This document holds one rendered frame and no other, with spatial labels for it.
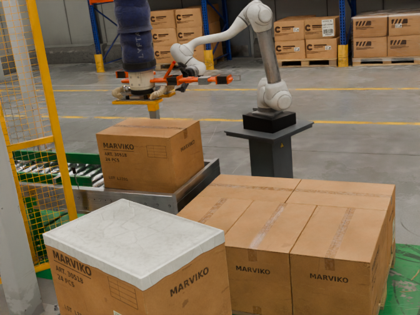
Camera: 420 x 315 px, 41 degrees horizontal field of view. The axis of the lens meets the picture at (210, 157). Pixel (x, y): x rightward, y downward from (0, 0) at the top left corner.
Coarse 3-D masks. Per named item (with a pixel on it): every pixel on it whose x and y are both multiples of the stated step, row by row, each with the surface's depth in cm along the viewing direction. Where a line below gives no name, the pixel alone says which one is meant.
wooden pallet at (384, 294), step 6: (390, 264) 341; (384, 282) 319; (384, 288) 320; (384, 294) 321; (384, 300) 322; (378, 306) 298; (234, 312) 308; (240, 312) 306; (246, 312) 305; (378, 312) 299
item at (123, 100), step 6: (126, 96) 374; (144, 96) 369; (114, 102) 375; (120, 102) 374; (126, 102) 372; (132, 102) 370; (138, 102) 368; (144, 102) 366; (150, 102) 364; (156, 102) 363
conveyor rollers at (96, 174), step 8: (16, 160) 481; (16, 168) 466; (24, 168) 463; (32, 168) 459; (40, 168) 455; (48, 168) 451; (56, 168) 448; (80, 168) 444; (88, 168) 440; (96, 168) 448; (96, 176) 420; (96, 184) 405
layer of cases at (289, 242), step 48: (240, 192) 363; (288, 192) 355; (336, 192) 347; (384, 192) 339; (240, 240) 300; (288, 240) 294; (336, 240) 289; (384, 240) 312; (240, 288) 301; (288, 288) 289; (336, 288) 277
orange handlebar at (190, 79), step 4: (192, 76) 365; (124, 80) 380; (128, 80) 379; (152, 80) 372; (156, 80) 370; (160, 80) 369; (164, 80) 368; (180, 80) 363; (184, 80) 362; (188, 80) 361; (192, 80) 360; (196, 80) 359; (208, 80) 355; (212, 80) 354
